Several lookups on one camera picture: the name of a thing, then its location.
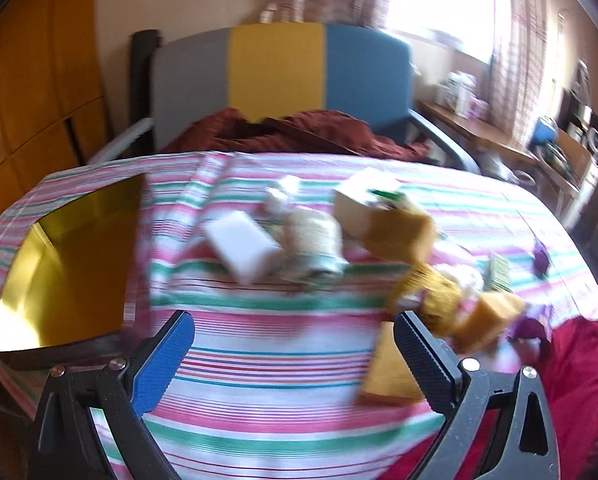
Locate red cloth garment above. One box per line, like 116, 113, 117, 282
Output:
378, 278, 598, 480

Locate white boxes on desk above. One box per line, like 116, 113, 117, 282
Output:
435, 72, 489, 120

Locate gold metal tray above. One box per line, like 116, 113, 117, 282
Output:
0, 174, 153, 364

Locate striped tablecloth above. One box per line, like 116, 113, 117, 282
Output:
0, 152, 598, 479

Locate yellow sponge block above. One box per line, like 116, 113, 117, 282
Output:
452, 292, 527, 353
362, 206, 437, 266

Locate grey yellow blue armchair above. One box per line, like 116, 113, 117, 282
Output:
90, 23, 479, 174

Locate wooden desk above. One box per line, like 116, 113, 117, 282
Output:
417, 101, 598, 229

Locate white soap block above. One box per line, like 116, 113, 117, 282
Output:
203, 210, 284, 286

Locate beige cardboard box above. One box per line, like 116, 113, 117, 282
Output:
333, 168, 401, 240

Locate green small box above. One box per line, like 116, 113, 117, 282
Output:
483, 254, 510, 292

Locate dark red blanket on chair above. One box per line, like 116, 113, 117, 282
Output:
160, 107, 430, 162

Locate patterned curtain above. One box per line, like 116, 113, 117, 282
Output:
260, 0, 547, 145

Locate yellow patterned pouch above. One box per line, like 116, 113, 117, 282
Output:
386, 263, 463, 337

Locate black roll behind chair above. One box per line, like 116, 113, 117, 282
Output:
129, 29, 161, 154

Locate purple snack packet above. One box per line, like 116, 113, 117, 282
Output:
532, 238, 552, 278
508, 304, 554, 341

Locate white plastic ball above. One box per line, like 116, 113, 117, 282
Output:
263, 174, 301, 218

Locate white towel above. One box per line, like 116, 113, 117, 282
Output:
279, 207, 348, 288

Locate wooden wardrobe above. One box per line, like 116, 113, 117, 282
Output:
0, 0, 112, 214

